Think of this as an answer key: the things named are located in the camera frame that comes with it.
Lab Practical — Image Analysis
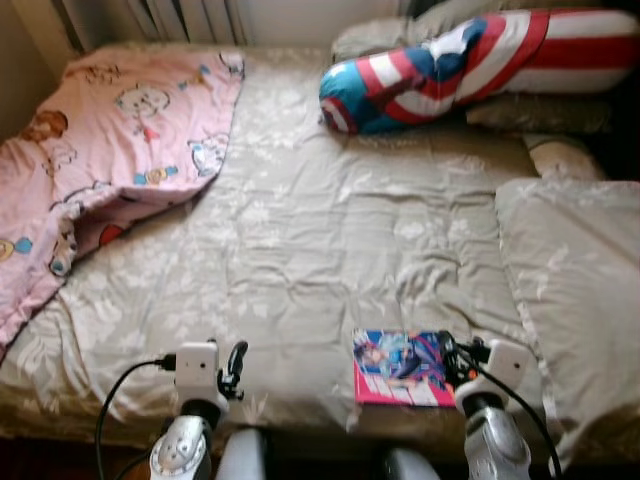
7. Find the bed with grey floral sheet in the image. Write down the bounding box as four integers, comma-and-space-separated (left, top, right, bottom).
0, 40, 640, 466

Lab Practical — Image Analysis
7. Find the pink cartoon blanket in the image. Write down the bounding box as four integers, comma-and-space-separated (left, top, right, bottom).
0, 45, 247, 353

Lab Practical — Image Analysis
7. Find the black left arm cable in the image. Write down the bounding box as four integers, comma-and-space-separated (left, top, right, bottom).
94, 354, 179, 480

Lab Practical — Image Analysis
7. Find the red white blue bolster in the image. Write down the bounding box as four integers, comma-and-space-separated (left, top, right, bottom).
319, 10, 640, 137

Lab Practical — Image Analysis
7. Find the grey robot leg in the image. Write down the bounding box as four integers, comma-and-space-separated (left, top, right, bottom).
214, 428, 271, 480
383, 446, 443, 480

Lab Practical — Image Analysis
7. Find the grey robot right leg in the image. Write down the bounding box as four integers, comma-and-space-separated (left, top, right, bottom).
383, 446, 443, 480

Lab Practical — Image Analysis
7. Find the colourful comic magazine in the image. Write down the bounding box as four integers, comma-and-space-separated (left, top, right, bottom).
352, 328, 458, 409

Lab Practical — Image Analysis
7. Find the grey curtain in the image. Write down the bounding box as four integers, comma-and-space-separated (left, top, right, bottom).
55, 0, 251, 46

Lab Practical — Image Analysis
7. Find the grey robot left leg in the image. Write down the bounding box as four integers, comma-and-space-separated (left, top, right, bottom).
214, 428, 271, 480

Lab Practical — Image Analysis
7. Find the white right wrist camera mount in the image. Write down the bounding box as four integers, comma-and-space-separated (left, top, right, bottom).
484, 339, 530, 398

